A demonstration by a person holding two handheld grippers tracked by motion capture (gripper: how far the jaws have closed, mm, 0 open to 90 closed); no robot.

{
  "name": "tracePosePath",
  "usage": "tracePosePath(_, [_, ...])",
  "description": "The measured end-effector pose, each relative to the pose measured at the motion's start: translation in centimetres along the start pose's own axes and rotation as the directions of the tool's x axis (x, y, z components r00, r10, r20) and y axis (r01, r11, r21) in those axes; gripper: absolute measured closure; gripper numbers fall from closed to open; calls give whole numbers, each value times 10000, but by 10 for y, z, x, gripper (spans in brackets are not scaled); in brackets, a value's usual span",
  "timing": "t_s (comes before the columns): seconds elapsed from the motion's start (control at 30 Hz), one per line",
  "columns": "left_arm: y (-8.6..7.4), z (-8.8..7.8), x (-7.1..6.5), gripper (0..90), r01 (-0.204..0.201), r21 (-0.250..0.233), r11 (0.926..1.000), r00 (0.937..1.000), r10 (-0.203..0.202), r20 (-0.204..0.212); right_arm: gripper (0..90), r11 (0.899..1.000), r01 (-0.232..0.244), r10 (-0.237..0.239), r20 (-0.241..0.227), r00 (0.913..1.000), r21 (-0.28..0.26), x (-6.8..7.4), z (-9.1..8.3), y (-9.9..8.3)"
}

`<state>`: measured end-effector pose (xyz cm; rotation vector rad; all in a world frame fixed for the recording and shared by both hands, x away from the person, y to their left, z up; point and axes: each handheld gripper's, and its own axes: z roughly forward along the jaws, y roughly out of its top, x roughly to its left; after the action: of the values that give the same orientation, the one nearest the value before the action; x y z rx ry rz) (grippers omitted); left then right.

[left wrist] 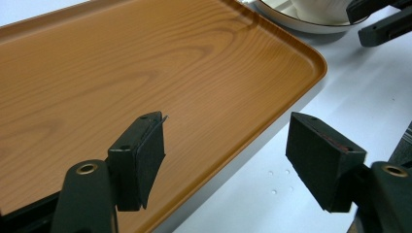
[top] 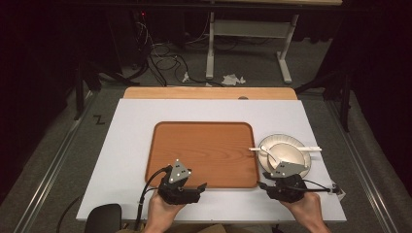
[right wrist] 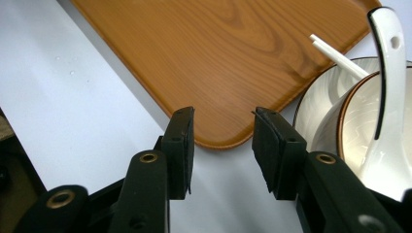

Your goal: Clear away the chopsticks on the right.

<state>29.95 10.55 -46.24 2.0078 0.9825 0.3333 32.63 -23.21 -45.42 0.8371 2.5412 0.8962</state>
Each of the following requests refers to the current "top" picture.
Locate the black round chair back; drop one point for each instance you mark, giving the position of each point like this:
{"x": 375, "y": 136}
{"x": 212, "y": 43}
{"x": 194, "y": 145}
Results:
{"x": 103, "y": 218}

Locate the small white paper scrap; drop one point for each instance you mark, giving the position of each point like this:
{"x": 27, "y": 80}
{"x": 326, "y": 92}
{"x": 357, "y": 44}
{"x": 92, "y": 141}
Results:
{"x": 185, "y": 77}

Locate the white spoon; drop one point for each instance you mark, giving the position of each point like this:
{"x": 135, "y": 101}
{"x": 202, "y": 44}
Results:
{"x": 269, "y": 153}

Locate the white table cover board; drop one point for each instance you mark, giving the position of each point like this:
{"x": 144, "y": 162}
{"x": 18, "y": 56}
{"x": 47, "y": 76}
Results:
{"x": 129, "y": 145}

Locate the white chopstick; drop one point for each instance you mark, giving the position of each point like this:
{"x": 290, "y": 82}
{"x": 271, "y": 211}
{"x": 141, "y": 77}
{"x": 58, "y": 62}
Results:
{"x": 312, "y": 149}

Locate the white bowl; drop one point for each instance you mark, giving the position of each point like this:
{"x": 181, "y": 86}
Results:
{"x": 288, "y": 153}

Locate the person's right hand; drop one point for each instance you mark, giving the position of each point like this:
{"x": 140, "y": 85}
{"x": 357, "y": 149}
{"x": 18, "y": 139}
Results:
{"x": 304, "y": 208}

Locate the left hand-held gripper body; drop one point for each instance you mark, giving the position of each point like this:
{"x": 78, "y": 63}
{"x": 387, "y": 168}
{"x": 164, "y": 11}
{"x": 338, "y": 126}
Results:
{"x": 178, "y": 171}

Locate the person's left hand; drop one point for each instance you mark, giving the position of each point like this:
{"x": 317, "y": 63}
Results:
{"x": 162, "y": 210}

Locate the small white connector block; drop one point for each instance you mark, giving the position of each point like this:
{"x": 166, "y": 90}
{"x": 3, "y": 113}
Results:
{"x": 337, "y": 191}

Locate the white metal desk frame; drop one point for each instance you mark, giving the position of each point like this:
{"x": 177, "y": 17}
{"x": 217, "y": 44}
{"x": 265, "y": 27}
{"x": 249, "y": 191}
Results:
{"x": 249, "y": 28}

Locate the brown wooden tray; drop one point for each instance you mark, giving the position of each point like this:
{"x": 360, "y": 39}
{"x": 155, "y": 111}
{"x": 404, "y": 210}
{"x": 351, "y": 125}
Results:
{"x": 207, "y": 152}

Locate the metal floor rail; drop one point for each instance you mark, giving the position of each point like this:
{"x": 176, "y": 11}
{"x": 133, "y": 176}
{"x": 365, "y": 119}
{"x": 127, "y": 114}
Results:
{"x": 48, "y": 168}
{"x": 362, "y": 161}

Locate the crumpled white paper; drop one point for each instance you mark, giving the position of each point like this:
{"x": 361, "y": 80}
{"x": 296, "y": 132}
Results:
{"x": 231, "y": 80}

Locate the black metal stand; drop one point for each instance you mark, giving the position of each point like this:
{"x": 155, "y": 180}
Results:
{"x": 345, "y": 97}
{"x": 81, "y": 87}

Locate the white plate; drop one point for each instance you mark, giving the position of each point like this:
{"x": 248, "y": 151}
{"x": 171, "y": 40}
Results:
{"x": 264, "y": 145}

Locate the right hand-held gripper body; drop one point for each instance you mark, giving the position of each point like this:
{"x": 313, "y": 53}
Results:
{"x": 286, "y": 169}

